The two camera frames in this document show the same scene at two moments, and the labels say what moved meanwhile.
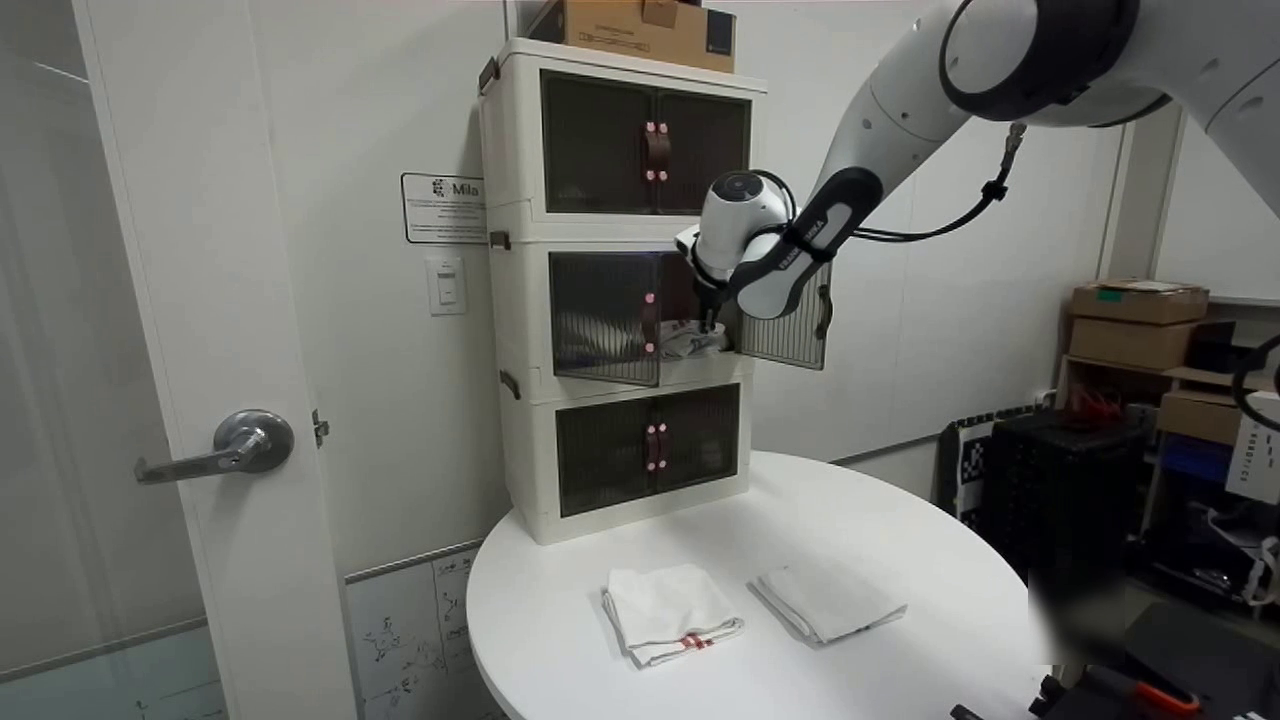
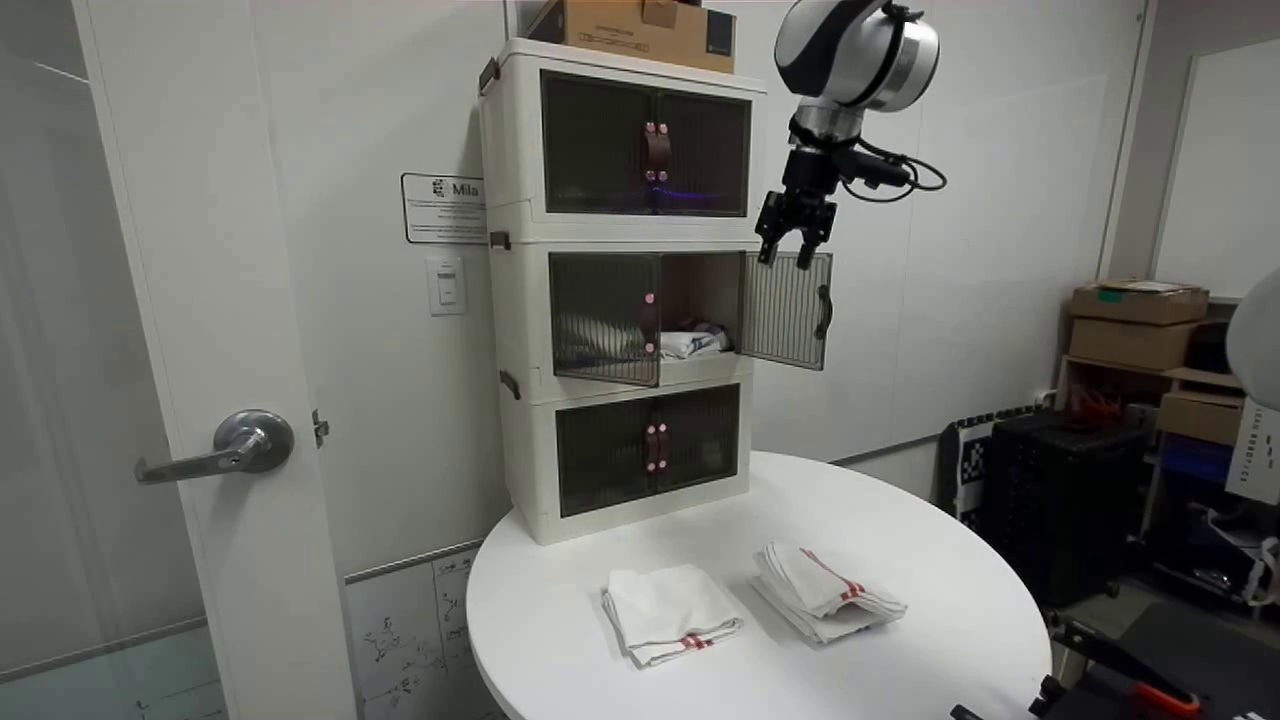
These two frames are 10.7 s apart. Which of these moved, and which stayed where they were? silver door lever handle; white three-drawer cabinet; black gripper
Moved: black gripper
Stayed: silver door lever handle; white three-drawer cabinet
